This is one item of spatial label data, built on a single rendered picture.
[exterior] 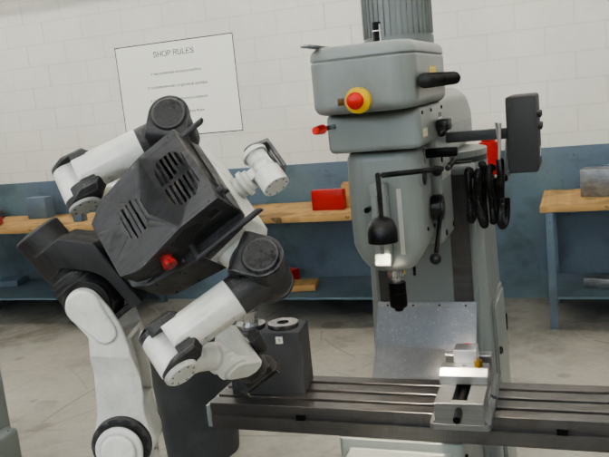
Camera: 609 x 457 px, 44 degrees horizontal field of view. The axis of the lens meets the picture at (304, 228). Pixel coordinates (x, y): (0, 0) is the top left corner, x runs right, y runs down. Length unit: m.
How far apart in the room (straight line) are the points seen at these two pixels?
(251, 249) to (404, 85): 0.53
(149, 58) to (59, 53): 0.97
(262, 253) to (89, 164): 0.49
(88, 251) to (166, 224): 0.26
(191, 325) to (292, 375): 0.67
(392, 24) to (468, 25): 4.06
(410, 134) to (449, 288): 0.72
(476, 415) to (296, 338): 0.56
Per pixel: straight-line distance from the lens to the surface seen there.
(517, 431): 2.06
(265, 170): 1.72
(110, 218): 1.71
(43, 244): 1.83
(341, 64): 1.81
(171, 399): 3.92
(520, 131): 2.17
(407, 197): 1.94
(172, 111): 1.80
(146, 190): 1.64
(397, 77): 1.78
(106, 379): 1.88
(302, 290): 6.13
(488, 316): 2.49
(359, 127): 1.90
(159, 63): 7.11
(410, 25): 2.17
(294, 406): 2.17
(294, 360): 2.21
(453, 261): 2.42
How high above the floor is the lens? 1.79
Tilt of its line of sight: 10 degrees down
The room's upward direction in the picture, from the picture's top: 6 degrees counter-clockwise
